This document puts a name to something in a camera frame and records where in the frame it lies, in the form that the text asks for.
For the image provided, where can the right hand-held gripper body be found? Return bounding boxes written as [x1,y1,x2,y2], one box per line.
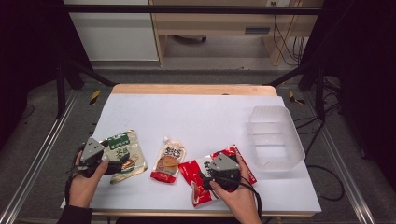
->
[201,152,243,192]

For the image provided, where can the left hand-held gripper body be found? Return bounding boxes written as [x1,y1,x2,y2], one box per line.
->
[73,136,110,179]

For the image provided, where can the red and white seasoning packet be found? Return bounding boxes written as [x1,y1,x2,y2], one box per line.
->
[177,144,258,208]

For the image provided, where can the green and beige food packet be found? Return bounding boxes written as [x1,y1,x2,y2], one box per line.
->
[100,129,149,185]

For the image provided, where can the translucent plastic container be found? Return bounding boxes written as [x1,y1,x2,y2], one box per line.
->
[247,105,306,173]

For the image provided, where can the person's right hand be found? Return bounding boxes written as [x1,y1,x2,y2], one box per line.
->
[208,153,262,216]

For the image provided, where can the person's left hand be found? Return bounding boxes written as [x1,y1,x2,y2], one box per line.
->
[67,151,109,209]

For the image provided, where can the yellow and black tape strip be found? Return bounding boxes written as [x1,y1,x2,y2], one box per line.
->
[88,89,102,106]
[288,91,306,105]

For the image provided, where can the black metal stand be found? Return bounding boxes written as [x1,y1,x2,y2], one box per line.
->
[55,59,116,119]
[264,62,326,122]

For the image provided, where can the wooden table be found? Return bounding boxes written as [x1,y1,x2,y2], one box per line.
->
[92,83,316,218]

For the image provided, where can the white cabinet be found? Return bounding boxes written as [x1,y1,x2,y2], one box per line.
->
[63,0,160,63]

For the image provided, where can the black curtain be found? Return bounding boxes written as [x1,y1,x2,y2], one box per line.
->
[298,0,396,188]
[0,0,92,147]

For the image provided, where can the light wooden desk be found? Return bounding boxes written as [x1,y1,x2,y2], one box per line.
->
[148,0,325,67]

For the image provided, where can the left hand-held gripper cable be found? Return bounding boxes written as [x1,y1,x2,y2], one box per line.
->
[64,146,84,206]

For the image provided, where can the hand-held gripper cable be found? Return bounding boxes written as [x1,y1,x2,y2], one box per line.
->
[218,175,263,219]
[64,146,84,206]

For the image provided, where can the right hand-held gripper cable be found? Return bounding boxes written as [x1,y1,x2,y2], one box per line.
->
[218,175,263,219]

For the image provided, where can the aluminium floor rail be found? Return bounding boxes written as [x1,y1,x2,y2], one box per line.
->
[0,90,80,224]
[303,92,376,224]

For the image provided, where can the thin black floor cable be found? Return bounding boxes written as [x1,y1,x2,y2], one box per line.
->
[20,104,35,120]

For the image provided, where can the black hanging cables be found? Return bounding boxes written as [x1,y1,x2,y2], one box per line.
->
[272,13,307,67]

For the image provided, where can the black horizontal frame bar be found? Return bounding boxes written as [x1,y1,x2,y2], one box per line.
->
[62,4,323,16]

